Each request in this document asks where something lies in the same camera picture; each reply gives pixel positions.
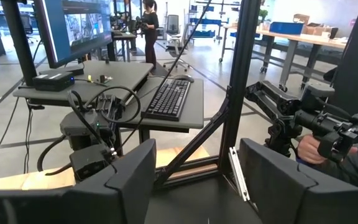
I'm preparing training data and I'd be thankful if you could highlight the blue plastic bin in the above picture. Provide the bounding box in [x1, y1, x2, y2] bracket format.
[268, 21, 305, 35]

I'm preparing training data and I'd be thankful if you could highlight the long wooden work table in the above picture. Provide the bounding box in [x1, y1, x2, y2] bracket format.
[219, 23, 347, 91]

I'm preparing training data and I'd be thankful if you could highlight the blue storage rack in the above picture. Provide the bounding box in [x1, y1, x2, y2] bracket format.
[188, 0, 242, 40]

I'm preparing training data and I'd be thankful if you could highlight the large computer monitor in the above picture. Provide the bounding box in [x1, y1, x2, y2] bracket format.
[32, 0, 114, 69]

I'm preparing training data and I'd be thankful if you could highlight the black computer desk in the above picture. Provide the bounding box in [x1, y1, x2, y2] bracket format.
[12, 60, 205, 153]

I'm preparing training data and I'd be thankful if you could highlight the silver metal bracket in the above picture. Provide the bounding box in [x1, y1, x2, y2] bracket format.
[227, 146, 251, 202]

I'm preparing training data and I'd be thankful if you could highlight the black mini computer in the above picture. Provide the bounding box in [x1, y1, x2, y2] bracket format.
[32, 71, 76, 93]

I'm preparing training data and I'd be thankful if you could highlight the potted green plant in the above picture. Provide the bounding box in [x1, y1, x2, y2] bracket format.
[258, 9, 270, 23]

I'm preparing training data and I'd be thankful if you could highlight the black computer keyboard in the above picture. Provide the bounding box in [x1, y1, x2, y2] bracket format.
[140, 77, 192, 123]

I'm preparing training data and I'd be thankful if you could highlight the black diagonal frame brace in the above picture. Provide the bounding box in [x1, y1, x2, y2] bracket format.
[153, 99, 231, 189]

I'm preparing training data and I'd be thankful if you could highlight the person's hand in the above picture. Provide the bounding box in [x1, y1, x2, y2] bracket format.
[296, 133, 358, 166]

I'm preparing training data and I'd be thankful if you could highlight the black computer mouse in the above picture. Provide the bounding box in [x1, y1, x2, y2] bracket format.
[172, 74, 195, 83]

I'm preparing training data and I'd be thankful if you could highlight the thin black cable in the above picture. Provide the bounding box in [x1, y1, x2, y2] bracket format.
[116, 0, 213, 151]

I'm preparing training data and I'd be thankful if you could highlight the black frame post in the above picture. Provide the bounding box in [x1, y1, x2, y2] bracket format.
[0, 0, 39, 87]
[218, 0, 262, 175]

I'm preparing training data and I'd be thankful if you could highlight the brown cardboard box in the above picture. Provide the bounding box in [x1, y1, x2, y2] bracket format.
[293, 13, 311, 26]
[303, 22, 332, 37]

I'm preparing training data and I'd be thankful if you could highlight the grey office chair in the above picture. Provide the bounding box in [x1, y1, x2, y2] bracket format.
[162, 14, 191, 72]

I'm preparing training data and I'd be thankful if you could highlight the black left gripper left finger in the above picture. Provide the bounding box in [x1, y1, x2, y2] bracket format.
[0, 138, 157, 224]

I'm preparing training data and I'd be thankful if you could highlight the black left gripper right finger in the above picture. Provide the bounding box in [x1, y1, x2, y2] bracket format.
[239, 138, 358, 224]

